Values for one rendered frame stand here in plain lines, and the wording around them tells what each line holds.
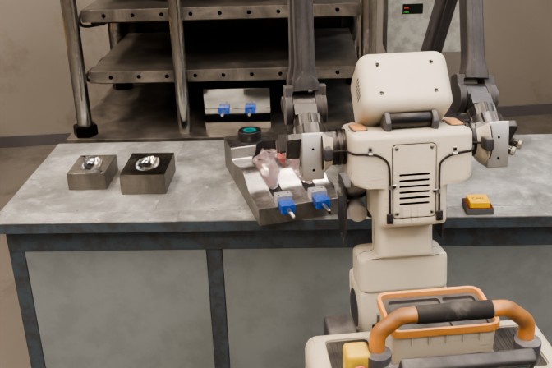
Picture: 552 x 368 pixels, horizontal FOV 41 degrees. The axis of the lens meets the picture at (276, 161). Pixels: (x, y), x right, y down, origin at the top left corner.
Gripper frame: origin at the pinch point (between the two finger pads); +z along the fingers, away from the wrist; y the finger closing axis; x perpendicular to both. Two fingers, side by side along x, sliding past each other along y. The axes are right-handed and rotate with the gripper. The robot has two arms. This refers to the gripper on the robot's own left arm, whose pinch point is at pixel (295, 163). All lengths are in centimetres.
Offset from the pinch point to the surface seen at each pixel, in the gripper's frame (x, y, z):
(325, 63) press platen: -86, -24, 36
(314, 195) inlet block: 1.8, -5.9, 12.9
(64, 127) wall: -241, 127, 213
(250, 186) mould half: -7.8, 12.5, 17.6
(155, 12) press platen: -100, 42, 17
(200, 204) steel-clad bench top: -8.6, 28.8, 25.7
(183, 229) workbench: 2.7, 34.1, 23.6
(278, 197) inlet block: 3.0, 5.0, 11.1
